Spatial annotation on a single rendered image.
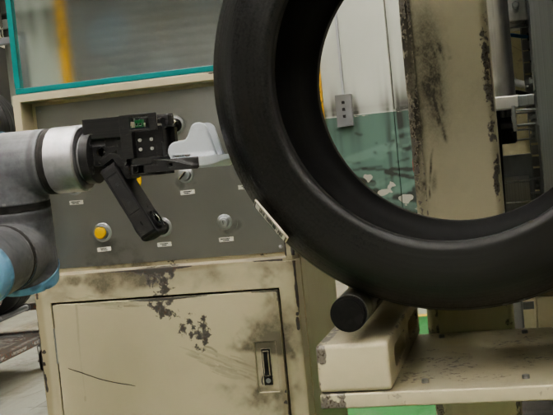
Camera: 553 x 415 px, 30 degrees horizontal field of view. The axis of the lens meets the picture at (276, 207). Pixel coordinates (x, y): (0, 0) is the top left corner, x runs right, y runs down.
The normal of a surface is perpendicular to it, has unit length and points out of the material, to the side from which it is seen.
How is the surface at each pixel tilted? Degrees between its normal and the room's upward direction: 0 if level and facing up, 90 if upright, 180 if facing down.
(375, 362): 90
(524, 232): 100
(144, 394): 90
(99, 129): 90
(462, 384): 0
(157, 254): 90
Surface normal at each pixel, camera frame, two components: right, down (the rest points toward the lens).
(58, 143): -0.25, -0.41
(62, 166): -0.20, 0.26
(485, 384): -0.10, -0.99
